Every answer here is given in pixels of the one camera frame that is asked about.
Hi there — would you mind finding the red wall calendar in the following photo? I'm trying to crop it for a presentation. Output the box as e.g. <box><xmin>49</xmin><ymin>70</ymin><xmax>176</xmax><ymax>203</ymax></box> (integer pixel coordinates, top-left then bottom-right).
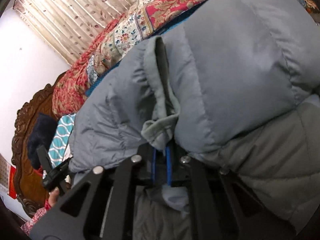
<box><xmin>0</xmin><ymin>154</ymin><xmax>18</xmax><ymax>198</ymax></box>

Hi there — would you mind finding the carved wooden headboard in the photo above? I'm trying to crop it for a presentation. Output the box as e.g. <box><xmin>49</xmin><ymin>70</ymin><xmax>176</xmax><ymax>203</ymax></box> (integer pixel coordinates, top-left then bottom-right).
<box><xmin>11</xmin><ymin>71</ymin><xmax>68</xmax><ymax>218</ymax></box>

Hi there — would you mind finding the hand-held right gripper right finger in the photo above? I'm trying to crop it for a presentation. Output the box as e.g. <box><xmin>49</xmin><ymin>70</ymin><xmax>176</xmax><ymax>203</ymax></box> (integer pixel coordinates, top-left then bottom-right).
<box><xmin>164</xmin><ymin>144</ymin><xmax>298</xmax><ymax>240</ymax></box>

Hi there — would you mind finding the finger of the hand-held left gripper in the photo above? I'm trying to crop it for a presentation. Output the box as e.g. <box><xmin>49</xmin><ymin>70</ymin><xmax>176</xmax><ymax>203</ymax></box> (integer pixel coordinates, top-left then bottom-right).
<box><xmin>36</xmin><ymin>145</ymin><xmax>54</xmax><ymax>172</ymax></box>

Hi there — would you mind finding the beige leaf print curtain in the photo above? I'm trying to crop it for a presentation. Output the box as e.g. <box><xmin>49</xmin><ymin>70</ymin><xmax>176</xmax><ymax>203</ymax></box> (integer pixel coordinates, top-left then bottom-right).
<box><xmin>14</xmin><ymin>0</ymin><xmax>157</xmax><ymax>65</ymax></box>

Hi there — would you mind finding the red floral patchwork quilt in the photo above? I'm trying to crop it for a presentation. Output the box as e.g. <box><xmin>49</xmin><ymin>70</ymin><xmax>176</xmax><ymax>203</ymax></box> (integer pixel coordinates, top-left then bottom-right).
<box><xmin>52</xmin><ymin>0</ymin><xmax>320</xmax><ymax>119</ymax></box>

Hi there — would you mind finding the dark navy cloth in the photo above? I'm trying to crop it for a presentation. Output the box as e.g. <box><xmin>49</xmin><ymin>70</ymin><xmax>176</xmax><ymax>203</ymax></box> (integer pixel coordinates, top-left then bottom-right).
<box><xmin>27</xmin><ymin>113</ymin><xmax>58</xmax><ymax>170</ymax></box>

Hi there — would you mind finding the teal white patterned cloth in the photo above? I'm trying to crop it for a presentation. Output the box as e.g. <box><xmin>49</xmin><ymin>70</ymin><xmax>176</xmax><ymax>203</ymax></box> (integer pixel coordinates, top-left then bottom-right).
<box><xmin>47</xmin><ymin>113</ymin><xmax>77</xmax><ymax>167</ymax></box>

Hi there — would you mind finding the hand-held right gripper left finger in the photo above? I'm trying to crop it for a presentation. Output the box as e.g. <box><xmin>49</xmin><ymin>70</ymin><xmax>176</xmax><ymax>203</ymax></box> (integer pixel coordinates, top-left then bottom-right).
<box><xmin>29</xmin><ymin>144</ymin><xmax>157</xmax><ymax>240</ymax></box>

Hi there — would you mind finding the person's left forearm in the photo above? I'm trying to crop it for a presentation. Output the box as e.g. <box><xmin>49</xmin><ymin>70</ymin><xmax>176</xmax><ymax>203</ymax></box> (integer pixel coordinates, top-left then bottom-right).
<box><xmin>20</xmin><ymin>206</ymin><xmax>52</xmax><ymax>235</ymax></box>

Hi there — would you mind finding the person's left hand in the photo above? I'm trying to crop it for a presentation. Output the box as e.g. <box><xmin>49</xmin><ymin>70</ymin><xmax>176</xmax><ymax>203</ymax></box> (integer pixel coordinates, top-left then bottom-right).
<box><xmin>47</xmin><ymin>189</ymin><xmax>61</xmax><ymax>209</ymax></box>

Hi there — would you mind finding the grey puffer jacket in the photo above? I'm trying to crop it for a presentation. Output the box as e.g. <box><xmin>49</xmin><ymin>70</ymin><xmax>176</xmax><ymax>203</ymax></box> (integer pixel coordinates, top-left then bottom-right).
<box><xmin>68</xmin><ymin>0</ymin><xmax>320</xmax><ymax>240</ymax></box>

